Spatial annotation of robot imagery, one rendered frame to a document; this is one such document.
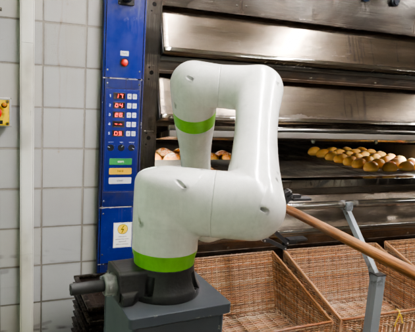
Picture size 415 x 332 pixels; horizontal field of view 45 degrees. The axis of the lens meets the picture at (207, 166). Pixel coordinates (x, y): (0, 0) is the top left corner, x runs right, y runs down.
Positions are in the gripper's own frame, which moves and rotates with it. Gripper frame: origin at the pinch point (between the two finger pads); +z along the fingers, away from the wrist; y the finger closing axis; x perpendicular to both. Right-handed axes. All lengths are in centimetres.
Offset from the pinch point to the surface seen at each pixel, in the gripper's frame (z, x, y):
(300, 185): 38, -60, 3
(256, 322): 11, -43, 60
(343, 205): 34.0, -22.4, 2.7
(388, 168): 105, -75, -2
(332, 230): -0.9, 16.3, -1.0
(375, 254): -1.1, 35.2, -0.4
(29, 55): -82, -58, -47
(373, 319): 35, 0, 41
